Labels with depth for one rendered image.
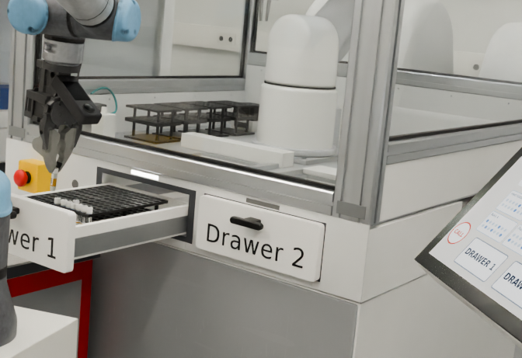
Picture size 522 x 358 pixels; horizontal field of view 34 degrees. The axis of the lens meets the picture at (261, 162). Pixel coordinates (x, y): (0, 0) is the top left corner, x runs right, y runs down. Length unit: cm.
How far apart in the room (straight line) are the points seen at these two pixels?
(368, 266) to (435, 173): 29
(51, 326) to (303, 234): 53
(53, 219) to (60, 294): 39
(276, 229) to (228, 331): 26
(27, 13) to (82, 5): 15
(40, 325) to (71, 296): 67
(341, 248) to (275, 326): 23
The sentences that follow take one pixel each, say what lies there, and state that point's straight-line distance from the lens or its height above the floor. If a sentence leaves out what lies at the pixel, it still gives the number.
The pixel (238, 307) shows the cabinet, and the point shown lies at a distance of 173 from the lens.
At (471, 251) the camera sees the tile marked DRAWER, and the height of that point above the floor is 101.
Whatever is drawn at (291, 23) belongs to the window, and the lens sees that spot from 162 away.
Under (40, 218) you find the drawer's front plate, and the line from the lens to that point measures 158.
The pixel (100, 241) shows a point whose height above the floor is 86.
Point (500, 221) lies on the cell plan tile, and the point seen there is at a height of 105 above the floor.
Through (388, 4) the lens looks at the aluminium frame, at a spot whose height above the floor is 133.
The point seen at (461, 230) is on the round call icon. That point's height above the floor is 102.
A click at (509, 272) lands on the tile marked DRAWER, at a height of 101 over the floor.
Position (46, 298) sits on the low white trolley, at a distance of 189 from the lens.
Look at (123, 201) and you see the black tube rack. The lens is 175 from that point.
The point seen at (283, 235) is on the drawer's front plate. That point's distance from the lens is 161.
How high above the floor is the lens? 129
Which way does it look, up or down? 10 degrees down
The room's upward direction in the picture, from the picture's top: 5 degrees clockwise
